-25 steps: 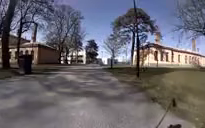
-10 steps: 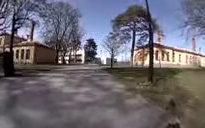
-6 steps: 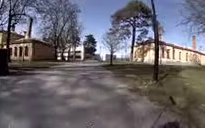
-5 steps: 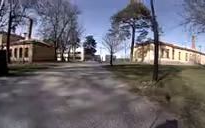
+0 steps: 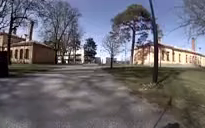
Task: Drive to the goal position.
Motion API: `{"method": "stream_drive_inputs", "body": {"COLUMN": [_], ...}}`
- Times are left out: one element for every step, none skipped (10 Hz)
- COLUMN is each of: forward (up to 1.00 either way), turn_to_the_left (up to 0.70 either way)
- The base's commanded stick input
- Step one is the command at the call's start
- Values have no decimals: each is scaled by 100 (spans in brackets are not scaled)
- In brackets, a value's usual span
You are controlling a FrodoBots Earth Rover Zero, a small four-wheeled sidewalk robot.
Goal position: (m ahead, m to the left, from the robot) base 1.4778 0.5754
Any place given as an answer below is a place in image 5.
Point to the dark evergreen tree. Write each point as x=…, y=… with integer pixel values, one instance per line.
x=90, y=50

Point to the small bare tree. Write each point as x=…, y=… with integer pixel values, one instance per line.
x=111, y=46

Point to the white building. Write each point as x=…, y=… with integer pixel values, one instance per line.
x=73, y=56

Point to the grey paved path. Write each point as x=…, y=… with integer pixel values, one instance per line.
x=66, y=100

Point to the tall pine tree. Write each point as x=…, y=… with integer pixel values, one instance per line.
x=133, y=20

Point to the tall dark pole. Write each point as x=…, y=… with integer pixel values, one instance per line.
x=154, y=43

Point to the row of bare trees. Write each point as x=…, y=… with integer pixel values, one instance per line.
x=56, y=26

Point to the long yellow building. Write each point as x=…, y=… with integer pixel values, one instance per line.
x=173, y=55

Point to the shaded grass strip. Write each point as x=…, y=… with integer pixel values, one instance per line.
x=30, y=67

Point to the tan brick building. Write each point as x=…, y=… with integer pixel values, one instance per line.
x=30, y=52

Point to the grass lawn with bare patches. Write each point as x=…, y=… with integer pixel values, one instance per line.
x=190, y=90

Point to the dark post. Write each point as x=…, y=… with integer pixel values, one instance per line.
x=2, y=65

